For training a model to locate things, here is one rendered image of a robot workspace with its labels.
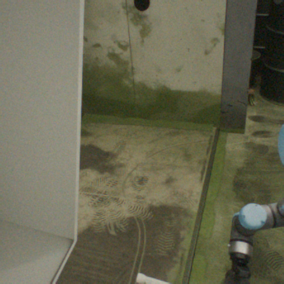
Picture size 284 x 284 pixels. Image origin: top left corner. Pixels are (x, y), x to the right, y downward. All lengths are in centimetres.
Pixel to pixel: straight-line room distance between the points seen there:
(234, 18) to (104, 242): 156
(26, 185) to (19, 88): 36
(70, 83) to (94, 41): 176
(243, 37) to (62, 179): 167
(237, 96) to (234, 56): 29
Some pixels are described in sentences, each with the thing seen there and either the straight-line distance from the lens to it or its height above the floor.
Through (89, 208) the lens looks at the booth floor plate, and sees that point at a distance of 211.
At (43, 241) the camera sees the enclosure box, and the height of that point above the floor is 48.
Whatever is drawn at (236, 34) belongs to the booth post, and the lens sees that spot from 249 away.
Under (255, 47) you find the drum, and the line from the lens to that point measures 365.
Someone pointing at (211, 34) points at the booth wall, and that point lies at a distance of 250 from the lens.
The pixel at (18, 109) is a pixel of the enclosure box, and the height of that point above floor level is 98.
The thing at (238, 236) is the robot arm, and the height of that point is 35.
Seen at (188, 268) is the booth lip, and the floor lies 4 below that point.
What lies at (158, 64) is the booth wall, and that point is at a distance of 264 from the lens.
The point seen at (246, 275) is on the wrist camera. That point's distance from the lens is 140.
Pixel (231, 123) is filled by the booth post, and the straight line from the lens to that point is 275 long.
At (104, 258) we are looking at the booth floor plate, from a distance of 184.
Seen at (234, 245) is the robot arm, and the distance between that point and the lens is 150.
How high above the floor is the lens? 144
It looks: 33 degrees down
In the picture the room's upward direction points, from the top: 5 degrees counter-clockwise
